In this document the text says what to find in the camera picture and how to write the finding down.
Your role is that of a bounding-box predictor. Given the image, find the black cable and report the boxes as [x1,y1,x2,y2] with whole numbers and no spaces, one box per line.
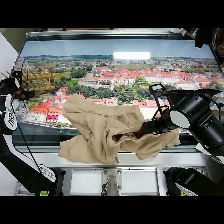
[17,123,44,175]

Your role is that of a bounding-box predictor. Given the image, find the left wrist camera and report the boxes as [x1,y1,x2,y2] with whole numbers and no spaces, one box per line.
[9,68,25,83]

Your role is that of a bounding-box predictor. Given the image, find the beige garment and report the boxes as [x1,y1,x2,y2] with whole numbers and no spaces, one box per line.
[58,93,182,165]

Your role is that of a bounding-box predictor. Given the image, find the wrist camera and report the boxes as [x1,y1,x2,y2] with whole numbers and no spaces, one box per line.
[9,68,25,83]
[148,83,175,117]

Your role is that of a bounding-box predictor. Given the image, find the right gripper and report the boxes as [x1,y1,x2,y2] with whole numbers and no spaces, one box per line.
[141,118,176,135]

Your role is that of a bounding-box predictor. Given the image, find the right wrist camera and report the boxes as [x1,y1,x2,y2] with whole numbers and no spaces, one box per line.
[148,83,175,117]

